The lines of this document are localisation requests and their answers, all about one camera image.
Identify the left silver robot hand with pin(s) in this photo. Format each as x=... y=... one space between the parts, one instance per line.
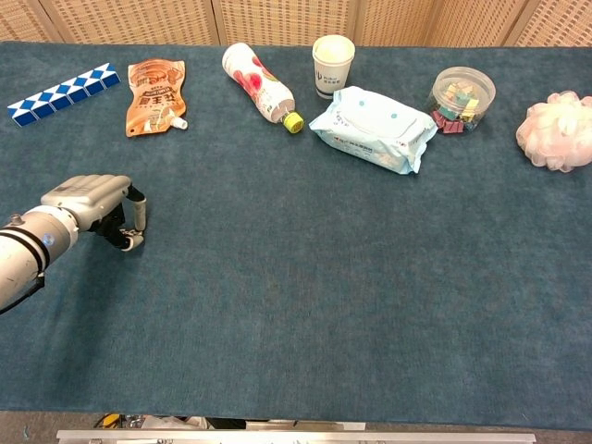
x=92 y=199

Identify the blue white snake cube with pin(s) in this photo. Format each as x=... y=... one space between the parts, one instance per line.
x=62 y=94

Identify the orange spouted drink pouch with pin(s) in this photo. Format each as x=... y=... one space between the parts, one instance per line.
x=155 y=97

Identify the plastic bottle with yellow cap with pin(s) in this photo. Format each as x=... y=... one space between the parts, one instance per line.
x=259 y=83

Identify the yellow plastic part under table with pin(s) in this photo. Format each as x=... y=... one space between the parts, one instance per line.
x=106 y=420

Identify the woven rattan folding screen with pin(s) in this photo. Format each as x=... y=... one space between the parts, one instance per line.
x=296 y=20

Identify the white paper cup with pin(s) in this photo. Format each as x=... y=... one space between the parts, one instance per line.
x=332 y=65

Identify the light blue wet wipes pack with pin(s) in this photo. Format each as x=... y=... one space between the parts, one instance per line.
x=374 y=129

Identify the clear jar of binder clips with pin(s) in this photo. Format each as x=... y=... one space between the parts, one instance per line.
x=462 y=99

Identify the pink mesh bath pouf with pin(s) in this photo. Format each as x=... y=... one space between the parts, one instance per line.
x=557 y=131

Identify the aluminium profile rail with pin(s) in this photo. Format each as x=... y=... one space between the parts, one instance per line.
x=296 y=437

